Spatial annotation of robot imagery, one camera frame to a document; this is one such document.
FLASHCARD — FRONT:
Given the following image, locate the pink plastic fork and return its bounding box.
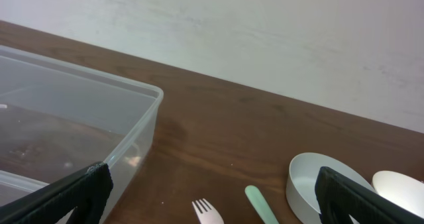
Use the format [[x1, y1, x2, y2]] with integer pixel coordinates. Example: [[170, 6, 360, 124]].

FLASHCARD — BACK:
[[191, 198, 224, 224]]

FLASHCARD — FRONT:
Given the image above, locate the mint green plastic spoon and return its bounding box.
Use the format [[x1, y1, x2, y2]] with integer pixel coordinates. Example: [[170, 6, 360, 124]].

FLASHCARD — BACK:
[[244, 185, 279, 224]]

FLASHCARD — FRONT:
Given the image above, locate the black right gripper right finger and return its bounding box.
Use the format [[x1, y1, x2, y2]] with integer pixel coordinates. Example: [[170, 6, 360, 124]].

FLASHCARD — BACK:
[[315, 166, 423, 224]]

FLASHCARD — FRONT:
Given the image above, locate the clear plastic container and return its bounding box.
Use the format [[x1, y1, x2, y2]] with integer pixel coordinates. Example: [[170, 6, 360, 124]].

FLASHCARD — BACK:
[[1, 46, 164, 215]]

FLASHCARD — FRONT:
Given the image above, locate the grey-blue bowl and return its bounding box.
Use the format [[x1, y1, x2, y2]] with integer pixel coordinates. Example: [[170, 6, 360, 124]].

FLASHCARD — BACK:
[[286, 152, 374, 224]]

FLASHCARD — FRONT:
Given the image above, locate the white bowl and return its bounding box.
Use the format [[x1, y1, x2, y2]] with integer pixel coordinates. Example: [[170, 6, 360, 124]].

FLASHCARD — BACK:
[[372, 170, 423, 217]]

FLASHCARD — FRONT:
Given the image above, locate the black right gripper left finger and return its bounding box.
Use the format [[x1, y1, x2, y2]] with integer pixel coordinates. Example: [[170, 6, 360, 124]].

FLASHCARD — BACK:
[[1, 162, 113, 224]]

